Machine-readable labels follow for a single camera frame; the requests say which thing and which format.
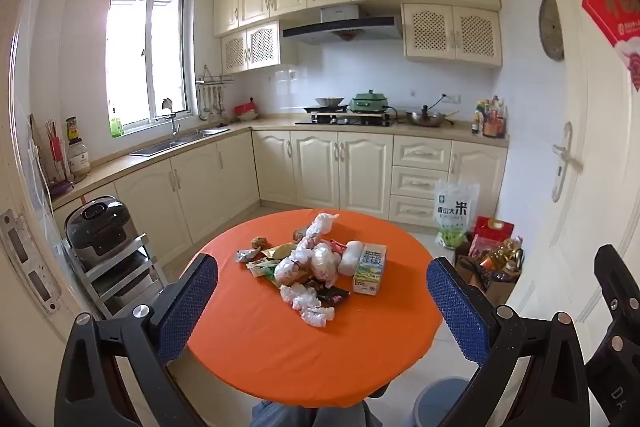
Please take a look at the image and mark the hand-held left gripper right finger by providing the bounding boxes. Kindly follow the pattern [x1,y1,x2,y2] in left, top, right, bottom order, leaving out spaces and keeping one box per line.
[426,257,591,427]

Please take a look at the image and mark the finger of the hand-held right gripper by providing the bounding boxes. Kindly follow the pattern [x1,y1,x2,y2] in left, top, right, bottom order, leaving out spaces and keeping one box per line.
[594,244,640,340]

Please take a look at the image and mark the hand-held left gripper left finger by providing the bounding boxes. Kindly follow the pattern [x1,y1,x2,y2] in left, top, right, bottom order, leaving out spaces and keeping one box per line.
[54,252,221,427]

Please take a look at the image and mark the green snack wrapper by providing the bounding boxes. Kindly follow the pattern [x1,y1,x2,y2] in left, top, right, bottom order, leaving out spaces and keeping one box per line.
[247,259,281,283]

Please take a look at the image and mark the blue plastic trash bin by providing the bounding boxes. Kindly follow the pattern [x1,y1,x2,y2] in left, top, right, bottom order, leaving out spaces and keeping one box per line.
[412,376,473,427]

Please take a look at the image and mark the green and white milk carton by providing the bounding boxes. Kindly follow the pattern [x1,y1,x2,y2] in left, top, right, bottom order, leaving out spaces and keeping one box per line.
[352,243,389,296]

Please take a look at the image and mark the yellow snack packet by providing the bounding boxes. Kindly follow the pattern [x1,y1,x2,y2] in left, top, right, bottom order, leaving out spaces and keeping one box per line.
[259,244,299,261]

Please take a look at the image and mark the small white plastic bag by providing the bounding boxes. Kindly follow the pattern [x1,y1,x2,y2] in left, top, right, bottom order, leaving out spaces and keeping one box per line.
[272,257,311,286]

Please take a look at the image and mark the white tissue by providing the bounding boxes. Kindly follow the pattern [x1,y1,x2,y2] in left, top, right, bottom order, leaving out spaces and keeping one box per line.
[279,283,319,311]
[300,304,337,330]

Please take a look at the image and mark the white soft package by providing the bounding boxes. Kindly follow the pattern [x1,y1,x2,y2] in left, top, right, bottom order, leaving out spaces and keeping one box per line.
[337,239,364,276]

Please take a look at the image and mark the dark snack wrapper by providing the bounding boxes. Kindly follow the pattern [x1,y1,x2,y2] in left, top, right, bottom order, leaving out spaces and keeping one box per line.
[315,284,351,308]

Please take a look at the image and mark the knotted white plastic bag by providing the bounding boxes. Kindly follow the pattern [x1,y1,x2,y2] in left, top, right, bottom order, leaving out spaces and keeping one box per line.
[304,212,341,244]

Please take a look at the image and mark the small cardboard box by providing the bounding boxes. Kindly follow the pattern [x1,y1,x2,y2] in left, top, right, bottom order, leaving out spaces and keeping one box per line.
[454,255,482,282]

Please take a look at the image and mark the black patterned bag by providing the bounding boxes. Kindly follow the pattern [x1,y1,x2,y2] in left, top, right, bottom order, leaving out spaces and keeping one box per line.
[457,252,507,284]

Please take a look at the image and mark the large cardboard box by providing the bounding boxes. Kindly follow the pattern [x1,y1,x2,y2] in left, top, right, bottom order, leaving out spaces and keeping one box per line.
[470,268,524,306]

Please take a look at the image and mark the white panel door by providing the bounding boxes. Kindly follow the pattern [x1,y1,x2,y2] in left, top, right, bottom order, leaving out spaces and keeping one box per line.
[487,0,640,358]

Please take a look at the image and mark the cooking oil bottle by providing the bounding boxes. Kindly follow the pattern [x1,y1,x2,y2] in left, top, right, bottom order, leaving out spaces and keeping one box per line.
[480,239,521,271]

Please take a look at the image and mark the red rice bag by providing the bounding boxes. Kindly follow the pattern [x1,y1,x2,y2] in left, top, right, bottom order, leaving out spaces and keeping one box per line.
[472,216,516,259]

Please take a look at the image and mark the white rice bag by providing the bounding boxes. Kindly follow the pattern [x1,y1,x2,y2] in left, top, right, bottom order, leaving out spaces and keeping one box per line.
[434,179,481,249]

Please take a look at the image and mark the cream drawer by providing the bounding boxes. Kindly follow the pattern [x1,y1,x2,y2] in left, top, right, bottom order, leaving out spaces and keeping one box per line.
[389,195,441,227]
[393,136,453,170]
[391,166,451,200]

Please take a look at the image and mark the black and silver rice cooker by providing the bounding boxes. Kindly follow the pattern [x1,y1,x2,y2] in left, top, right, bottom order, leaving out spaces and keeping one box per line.
[65,195,132,272]

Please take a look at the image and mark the person's grey-blue trousers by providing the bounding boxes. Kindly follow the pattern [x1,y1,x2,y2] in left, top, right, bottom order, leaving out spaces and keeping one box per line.
[250,399,382,427]

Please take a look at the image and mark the steel sink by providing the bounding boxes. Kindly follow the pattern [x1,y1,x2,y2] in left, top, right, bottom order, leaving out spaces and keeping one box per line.
[128,128,231,157]

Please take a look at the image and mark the metal door strike plate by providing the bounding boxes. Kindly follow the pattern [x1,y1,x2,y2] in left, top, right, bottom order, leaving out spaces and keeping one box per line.
[0,209,64,316]

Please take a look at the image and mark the cream base cabinets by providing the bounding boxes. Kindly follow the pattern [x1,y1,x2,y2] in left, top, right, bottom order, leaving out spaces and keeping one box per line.
[52,117,510,259]

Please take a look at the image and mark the glass jar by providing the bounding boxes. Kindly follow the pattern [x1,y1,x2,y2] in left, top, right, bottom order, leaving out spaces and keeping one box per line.
[67,139,92,178]

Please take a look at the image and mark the chrome faucet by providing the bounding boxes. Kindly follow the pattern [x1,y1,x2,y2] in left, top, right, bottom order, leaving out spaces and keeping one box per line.
[161,98,181,137]

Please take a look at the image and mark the group of condiment bottles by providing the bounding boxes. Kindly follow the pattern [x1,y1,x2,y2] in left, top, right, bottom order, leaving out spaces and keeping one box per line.
[471,96,507,139]

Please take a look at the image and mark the steel wok with spatula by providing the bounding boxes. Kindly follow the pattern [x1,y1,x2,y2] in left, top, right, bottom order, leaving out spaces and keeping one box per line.
[406,107,460,128]

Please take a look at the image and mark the bundle of chopsticks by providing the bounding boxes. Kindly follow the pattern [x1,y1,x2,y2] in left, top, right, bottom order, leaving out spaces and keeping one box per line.
[44,119,76,196]

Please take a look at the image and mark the black gas stove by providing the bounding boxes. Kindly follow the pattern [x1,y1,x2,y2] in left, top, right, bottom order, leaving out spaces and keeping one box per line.
[295,116,396,128]

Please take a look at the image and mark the green electric pot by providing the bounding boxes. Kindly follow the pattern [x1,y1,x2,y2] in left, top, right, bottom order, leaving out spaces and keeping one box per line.
[348,90,389,113]

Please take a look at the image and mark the kitchen window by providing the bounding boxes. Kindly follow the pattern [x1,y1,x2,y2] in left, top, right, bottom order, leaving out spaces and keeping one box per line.
[105,0,194,134]

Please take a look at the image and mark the cream lattice door cabinet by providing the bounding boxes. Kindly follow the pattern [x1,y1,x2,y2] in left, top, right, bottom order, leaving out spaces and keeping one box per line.
[220,21,282,76]
[401,3,503,68]

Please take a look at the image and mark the range hood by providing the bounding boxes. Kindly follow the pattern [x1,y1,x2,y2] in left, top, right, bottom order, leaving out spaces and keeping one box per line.
[281,4,404,46]

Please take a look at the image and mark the cream door handle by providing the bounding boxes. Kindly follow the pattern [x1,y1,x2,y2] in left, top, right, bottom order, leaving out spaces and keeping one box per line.
[550,122,585,204]

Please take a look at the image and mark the wall rack with utensils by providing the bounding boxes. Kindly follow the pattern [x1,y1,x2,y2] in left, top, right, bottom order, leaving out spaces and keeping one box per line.
[196,66,235,123]

